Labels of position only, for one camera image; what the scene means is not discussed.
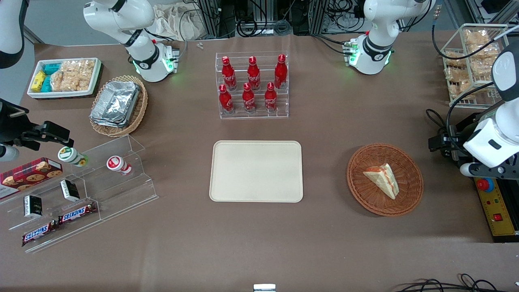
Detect black floor cables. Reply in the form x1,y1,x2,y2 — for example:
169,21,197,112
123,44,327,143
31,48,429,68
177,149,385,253
397,273,519,292

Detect black equipment stand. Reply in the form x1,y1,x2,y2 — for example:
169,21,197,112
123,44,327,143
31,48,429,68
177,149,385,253
456,110,519,244

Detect green capped yogurt bottle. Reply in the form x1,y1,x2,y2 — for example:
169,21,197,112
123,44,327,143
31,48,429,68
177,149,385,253
57,146,88,167

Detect white rectangular snack tray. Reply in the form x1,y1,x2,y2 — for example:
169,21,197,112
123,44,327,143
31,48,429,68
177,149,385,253
27,57,102,99

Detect red cola bottle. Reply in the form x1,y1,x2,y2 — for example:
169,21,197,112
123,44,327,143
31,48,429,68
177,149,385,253
247,56,261,91
274,54,288,90
221,56,237,91
219,84,234,114
264,82,278,113
242,83,257,114

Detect white wire basket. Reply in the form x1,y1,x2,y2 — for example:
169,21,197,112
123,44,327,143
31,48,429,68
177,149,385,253
441,23,512,108

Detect clear bag rice crackers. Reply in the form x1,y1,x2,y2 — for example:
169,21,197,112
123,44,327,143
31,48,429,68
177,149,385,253
61,60,96,91
50,71,77,92

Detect clear bag fried snacks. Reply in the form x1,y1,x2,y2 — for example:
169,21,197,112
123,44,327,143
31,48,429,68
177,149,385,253
444,67,473,96
472,44,502,62
463,30,492,46
443,50,468,68

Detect yellow emergency stop box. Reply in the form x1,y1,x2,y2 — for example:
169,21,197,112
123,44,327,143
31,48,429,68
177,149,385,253
474,177,518,237

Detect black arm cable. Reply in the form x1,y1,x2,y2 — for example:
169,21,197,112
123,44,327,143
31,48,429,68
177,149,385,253
426,22,500,140

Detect beige plastic tray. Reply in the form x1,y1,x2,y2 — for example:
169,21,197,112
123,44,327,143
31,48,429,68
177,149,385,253
209,140,304,203

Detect red cookie box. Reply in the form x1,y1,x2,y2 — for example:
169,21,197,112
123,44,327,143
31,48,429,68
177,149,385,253
0,157,64,200

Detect round brown wicker basket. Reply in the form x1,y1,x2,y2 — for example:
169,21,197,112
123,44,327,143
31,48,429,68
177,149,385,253
346,143,424,217

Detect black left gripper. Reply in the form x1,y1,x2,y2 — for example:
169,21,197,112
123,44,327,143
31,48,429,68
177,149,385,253
428,125,468,163

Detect clear acrylic bottle rack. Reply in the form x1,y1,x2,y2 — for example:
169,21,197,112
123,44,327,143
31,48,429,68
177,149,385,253
215,51,290,120

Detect small black white box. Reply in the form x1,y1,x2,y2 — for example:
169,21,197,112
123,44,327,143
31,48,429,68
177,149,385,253
23,195,44,219
60,179,81,202

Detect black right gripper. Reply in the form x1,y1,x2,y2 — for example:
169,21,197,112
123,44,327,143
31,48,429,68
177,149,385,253
0,99,75,148

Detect Snickers chocolate bar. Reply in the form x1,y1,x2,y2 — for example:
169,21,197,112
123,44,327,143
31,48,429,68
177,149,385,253
58,202,98,225
21,221,59,247

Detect clear acrylic step stand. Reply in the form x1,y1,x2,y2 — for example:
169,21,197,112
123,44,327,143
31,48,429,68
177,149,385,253
0,134,159,254

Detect beige cloth bag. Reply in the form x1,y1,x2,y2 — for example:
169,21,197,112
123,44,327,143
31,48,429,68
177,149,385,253
153,2,208,41

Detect aluminium foil container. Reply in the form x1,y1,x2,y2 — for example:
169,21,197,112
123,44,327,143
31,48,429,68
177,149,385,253
91,81,141,123
90,114,132,129

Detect red capped yogurt bottle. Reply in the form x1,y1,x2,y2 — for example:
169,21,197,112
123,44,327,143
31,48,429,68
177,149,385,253
106,156,133,176

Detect yellow snack packet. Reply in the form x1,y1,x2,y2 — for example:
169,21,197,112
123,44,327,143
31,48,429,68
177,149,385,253
31,71,47,93

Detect coiled black cable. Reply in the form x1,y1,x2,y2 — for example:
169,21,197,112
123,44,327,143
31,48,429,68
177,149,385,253
236,17,269,38

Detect oval light wicker basket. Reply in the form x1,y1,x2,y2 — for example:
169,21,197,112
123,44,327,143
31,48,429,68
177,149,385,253
89,75,148,138

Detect triangle sandwich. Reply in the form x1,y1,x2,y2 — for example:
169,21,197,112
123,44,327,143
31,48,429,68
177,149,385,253
362,163,400,200

